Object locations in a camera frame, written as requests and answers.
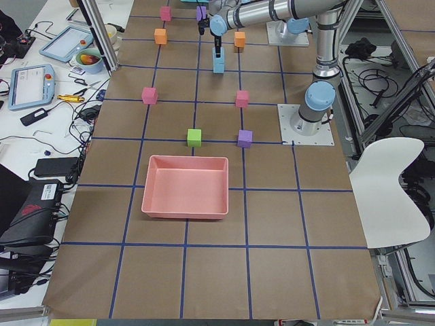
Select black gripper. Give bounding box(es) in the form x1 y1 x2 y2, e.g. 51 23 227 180
212 34 222 57

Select light blue block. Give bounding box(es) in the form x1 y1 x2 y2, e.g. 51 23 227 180
213 61 225 73
212 47 225 65

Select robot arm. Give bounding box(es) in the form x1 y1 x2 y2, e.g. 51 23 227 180
208 1 345 89
207 1 308 37

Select orange block near base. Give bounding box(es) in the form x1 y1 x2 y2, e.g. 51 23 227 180
234 31 246 48

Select purple block right side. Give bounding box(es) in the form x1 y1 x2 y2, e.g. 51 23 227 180
196 5 207 22

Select purple block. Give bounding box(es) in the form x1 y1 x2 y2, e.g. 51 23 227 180
196 5 207 22
237 130 253 148

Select turquoise plastic tray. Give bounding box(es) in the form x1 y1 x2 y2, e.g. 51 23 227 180
180 0 209 3

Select orange block far side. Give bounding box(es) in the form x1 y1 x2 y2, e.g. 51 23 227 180
154 29 168 45

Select pink block right far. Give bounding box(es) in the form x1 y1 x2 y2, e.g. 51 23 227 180
160 6 172 22

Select pink block near base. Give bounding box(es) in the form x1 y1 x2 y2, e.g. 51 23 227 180
235 90 250 108

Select pink block left far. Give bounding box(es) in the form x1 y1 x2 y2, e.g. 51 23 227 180
141 87 158 105

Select green block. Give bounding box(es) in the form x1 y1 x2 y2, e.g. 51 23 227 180
187 128 202 147

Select purple block left side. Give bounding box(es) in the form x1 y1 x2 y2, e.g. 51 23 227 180
237 130 253 148

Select beige bowl with lemon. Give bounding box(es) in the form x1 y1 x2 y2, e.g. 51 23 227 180
105 24 120 51

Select blue bowl with fruit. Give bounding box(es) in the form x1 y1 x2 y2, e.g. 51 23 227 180
75 48 104 74

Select scissors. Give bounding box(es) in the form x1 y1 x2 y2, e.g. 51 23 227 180
73 81 99 97

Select pink plastic tray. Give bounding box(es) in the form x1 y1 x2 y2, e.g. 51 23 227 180
141 155 229 220

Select teach pendant far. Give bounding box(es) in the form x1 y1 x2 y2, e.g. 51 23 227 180
39 26 94 62

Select teach pendant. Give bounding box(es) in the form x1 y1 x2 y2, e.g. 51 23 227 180
39 26 94 62
8 64 55 111

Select yellow screwdriver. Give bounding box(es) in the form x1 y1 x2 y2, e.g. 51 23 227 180
57 94 85 103

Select black power adapter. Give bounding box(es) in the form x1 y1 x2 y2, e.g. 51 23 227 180
20 108 49 126

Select teach pendant near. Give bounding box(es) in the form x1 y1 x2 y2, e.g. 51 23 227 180
8 64 55 111

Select white chair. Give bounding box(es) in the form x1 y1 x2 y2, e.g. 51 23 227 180
349 137 430 249

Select black computer box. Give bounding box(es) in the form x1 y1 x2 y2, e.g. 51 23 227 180
1 166 63 247

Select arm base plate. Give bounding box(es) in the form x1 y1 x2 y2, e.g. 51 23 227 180
277 104 334 146
266 21 309 48

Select aluminium frame post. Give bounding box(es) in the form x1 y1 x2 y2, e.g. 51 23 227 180
77 0 119 73

